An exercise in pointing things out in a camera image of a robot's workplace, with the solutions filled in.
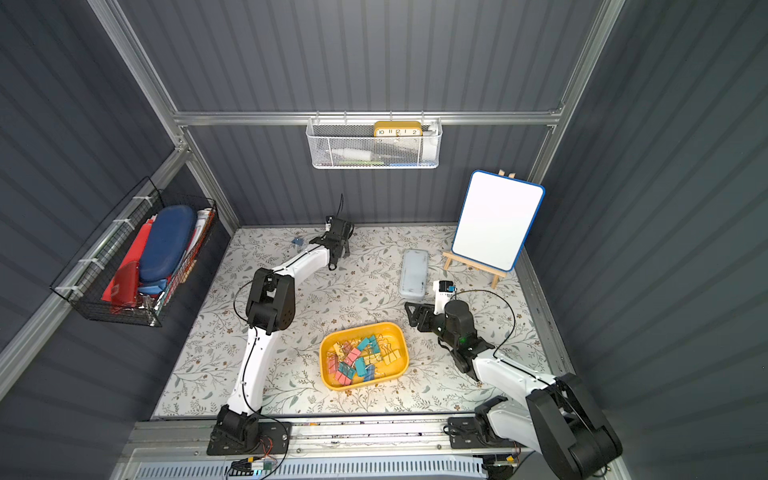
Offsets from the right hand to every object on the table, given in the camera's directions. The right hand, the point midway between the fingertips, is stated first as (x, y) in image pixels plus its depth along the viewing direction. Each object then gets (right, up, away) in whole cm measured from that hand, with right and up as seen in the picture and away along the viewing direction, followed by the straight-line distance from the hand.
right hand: (421, 303), depth 85 cm
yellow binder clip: (-24, -14, 0) cm, 27 cm away
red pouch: (-67, +7, -20) cm, 70 cm away
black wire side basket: (-72, +8, -24) cm, 77 cm away
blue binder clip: (-15, -19, -3) cm, 24 cm away
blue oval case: (-65, +17, -11) cm, 68 cm away
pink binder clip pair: (-23, -20, -3) cm, 31 cm away
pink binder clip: (-20, -15, -2) cm, 25 cm away
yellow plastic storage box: (-17, -15, 0) cm, 23 cm away
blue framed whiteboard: (+22, +25, +2) cm, 33 cm away
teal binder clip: (-15, -13, +4) cm, 20 cm away
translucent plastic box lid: (-1, +7, +17) cm, 19 cm away
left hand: (-27, +17, +24) cm, 40 cm away
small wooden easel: (+12, +13, +18) cm, 25 cm away
